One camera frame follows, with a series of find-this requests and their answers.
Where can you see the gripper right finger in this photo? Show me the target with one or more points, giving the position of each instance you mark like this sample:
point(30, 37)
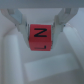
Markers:
point(62, 20)

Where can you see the pink block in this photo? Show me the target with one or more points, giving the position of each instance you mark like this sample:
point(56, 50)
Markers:
point(40, 36)

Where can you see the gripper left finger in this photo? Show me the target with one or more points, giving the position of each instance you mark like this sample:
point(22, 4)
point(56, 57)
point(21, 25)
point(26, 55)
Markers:
point(18, 20)

